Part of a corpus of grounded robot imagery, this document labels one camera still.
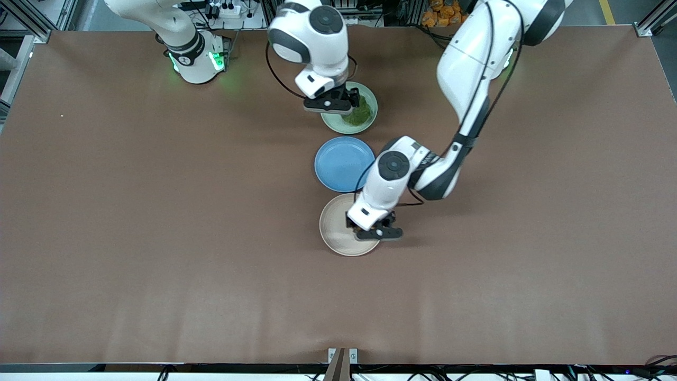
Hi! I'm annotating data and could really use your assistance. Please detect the green lettuce leaf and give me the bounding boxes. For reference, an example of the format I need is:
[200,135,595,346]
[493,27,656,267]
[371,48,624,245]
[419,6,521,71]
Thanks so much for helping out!
[341,95,375,128]

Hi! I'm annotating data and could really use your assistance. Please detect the beige round plate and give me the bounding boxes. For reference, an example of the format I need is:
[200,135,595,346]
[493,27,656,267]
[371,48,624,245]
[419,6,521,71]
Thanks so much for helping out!
[319,193,381,257]

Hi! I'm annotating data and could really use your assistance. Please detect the pale green round plate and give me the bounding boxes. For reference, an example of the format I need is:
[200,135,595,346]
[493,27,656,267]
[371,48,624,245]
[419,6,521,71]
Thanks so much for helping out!
[321,81,379,135]

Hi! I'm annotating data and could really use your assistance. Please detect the blue round plate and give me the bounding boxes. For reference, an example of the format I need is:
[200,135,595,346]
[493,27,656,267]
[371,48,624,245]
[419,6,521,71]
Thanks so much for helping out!
[315,137,376,193]

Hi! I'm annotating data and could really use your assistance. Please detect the orange snack bags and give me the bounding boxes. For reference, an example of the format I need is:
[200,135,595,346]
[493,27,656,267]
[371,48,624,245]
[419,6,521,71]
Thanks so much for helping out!
[422,0,470,27]

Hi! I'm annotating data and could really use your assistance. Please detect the white power strip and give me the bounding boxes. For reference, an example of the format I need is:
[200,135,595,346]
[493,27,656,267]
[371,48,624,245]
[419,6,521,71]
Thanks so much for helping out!
[209,2,242,19]

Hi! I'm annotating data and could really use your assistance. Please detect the metal table edge bracket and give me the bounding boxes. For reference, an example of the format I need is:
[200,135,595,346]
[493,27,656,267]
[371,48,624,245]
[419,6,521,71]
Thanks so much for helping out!
[328,348,359,365]

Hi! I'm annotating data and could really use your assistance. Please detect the aluminium frame profile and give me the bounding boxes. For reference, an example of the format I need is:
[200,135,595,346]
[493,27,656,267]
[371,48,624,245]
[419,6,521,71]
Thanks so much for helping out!
[635,0,677,38]
[0,0,52,44]

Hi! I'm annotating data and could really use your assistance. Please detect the grey side post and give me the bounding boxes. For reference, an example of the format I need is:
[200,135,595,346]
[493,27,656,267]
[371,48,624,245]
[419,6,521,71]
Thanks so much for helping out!
[0,34,35,125]

